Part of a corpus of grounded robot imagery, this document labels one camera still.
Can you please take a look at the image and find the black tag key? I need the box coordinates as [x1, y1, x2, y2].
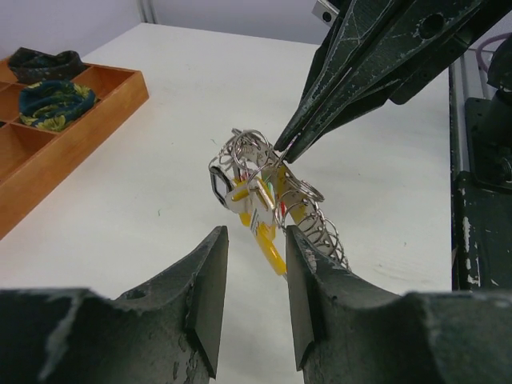
[209, 166, 233, 208]

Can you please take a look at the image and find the metal key organizer ring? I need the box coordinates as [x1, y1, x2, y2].
[207, 127, 353, 277]

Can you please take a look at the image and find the wooden compartment tray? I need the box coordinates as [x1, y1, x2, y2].
[1, 58, 149, 236]

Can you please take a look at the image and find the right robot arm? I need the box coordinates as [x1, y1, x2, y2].
[276, 1, 511, 291]

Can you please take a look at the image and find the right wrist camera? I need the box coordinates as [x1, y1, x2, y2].
[312, 0, 338, 26]

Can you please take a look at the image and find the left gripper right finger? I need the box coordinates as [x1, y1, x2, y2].
[286, 226, 511, 383]

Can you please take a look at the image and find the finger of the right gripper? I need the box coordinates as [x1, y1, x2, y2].
[275, 1, 400, 151]
[284, 0, 511, 163]

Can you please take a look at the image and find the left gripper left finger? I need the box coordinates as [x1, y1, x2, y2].
[1, 226, 229, 383]

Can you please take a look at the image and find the yellow tag key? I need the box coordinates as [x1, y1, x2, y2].
[226, 177, 277, 232]

